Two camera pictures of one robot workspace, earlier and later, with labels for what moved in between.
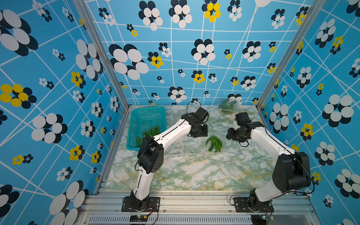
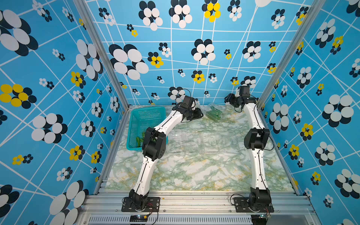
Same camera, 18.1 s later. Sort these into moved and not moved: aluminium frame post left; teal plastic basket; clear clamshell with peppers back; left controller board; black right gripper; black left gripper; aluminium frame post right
Moved: clear clamshell with peppers back; black right gripper; black left gripper
Not moved: left controller board; teal plastic basket; aluminium frame post right; aluminium frame post left
